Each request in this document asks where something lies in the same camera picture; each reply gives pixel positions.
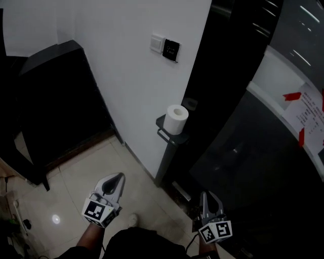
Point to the white wall switch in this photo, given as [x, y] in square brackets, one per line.
[157, 43]

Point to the white toilet paper roll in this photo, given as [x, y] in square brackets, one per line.
[174, 124]

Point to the black stepped shelf unit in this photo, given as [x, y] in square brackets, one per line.
[58, 106]

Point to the black exit button panel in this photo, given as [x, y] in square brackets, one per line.
[171, 50]

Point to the black framed glass double door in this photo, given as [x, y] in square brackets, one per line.
[217, 76]

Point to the person's left forearm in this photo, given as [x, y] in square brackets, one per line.
[89, 236]

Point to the red tape strip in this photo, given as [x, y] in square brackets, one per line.
[292, 96]
[323, 100]
[301, 137]

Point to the white stick-shaped tool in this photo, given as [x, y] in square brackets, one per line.
[18, 212]

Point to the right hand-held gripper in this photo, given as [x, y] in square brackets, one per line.
[215, 230]

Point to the metal door floor latch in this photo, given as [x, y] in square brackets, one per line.
[182, 192]

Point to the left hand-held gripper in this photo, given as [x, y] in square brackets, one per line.
[96, 211]

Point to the white paper notice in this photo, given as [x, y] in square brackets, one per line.
[308, 113]

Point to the person's right forearm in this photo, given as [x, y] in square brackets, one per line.
[208, 249]

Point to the black rectangular plastic device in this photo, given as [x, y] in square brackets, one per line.
[181, 137]

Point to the person's black clothing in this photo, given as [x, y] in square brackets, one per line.
[141, 244]

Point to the small black floor item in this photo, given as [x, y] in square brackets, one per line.
[27, 224]

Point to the person's white shoe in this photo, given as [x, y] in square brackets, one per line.
[133, 220]

